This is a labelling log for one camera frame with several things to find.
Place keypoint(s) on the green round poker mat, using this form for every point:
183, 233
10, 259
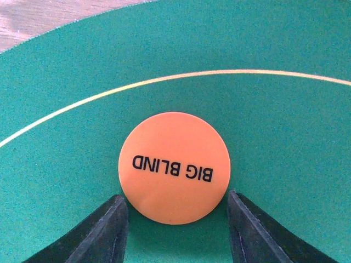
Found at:
271, 77

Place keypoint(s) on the orange big blind button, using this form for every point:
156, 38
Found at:
174, 168

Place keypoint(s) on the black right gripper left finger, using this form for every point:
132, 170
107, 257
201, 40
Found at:
100, 237

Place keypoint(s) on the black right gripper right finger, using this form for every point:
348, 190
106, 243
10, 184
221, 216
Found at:
257, 237

